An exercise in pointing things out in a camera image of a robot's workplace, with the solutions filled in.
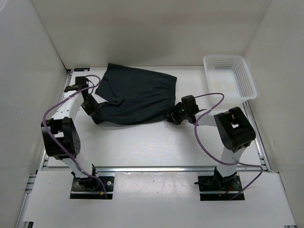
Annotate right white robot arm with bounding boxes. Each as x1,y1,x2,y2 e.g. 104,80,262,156
168,102,256,190

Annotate white perforated plastic basket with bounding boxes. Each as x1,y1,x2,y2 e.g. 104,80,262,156
203,55,257,105

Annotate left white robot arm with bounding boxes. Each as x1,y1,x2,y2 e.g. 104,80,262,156
41,83,102,190

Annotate small dark label sticker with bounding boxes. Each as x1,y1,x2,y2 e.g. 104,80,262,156
74,67,90,72

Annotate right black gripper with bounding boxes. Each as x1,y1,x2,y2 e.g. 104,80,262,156
164,102,189,125

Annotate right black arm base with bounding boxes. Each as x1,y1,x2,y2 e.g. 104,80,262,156
194,175,245,201

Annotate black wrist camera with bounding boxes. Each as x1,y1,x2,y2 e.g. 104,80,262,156
181,95,199,113
64,76,90,93

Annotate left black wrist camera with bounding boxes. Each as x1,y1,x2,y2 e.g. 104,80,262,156
64,76,90,93

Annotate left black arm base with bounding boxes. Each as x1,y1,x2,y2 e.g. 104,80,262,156
70,172,114,200

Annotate dark navy sport shorts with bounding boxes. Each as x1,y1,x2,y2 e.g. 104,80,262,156
95,63,177,125

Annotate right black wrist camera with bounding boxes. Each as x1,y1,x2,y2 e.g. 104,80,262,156
181,95,199,113

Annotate front aluminium rail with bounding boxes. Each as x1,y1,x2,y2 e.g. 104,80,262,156
42,166,260,172

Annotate left aluminium frame rail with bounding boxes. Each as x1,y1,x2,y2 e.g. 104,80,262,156
14,68,73,228

